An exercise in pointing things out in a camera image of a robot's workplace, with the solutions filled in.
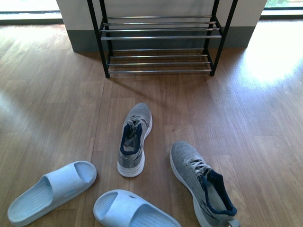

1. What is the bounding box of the grey sneaker one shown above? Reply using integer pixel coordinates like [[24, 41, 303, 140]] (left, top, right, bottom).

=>
[[117, 103, 153, 177], [169, 141, 241, 227]]

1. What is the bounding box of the light blue slipper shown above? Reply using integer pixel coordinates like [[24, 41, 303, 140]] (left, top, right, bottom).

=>
[[93, 189, 181, 227], [8, 161, 97, 227]]

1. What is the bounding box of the black metal shoe rack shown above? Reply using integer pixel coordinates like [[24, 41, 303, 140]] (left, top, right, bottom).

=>
[[87, 0, 237, 78]]

